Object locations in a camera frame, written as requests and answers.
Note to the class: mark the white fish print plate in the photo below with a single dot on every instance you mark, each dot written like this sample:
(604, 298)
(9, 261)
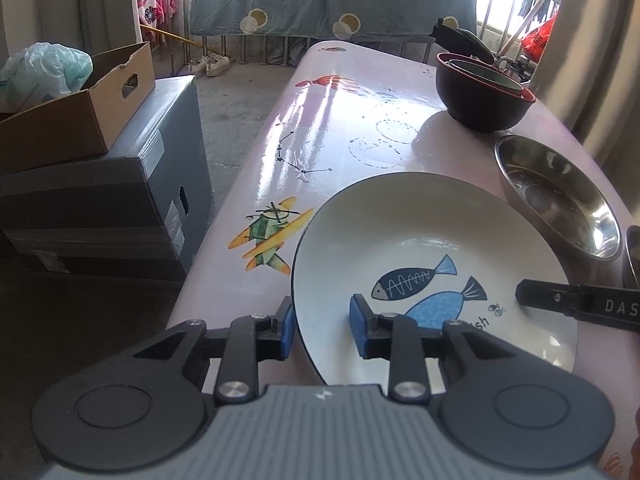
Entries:
(431, 247)

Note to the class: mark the grey storage box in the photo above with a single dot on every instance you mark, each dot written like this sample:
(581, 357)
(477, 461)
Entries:
(139, 211)

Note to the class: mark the yellow broom stick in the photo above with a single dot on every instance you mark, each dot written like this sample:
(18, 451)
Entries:
(171, 35)

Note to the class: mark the large steel plate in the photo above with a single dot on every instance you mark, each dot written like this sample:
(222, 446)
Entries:
(558, 199)

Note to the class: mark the person's right hand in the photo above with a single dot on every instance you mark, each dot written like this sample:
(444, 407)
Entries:
(634, 468)

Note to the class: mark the small steel plate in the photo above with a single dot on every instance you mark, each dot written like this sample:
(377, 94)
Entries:
(631, 275)

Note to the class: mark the brown cardboard box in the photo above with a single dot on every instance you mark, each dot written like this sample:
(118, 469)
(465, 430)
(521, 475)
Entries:
(84, 123)

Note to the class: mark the white sneakers pair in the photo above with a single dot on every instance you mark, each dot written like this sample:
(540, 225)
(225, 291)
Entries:
(211, 65)

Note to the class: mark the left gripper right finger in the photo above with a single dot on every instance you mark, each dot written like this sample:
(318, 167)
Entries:
(400, 341)

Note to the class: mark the grey-green ceramic bowl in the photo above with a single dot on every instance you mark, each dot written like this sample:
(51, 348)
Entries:
(485, 76)

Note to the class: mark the black red lacquer bowl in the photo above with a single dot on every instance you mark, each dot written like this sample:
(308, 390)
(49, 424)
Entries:
(478, 96)

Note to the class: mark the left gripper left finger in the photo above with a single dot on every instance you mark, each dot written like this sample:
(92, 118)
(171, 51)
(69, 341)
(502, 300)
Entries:
(251, 340)

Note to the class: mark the black bicycle saddle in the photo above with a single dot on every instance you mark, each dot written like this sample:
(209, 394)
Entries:
(461, 41)

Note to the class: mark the teal plastic bag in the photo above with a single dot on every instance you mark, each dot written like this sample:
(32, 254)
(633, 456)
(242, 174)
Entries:
(41, 73)

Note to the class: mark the red plastic bag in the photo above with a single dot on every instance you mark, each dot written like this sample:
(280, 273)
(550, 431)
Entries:
(534, 43)

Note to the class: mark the beige curtain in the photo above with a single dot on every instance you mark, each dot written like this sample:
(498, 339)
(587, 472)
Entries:
(588, 77)

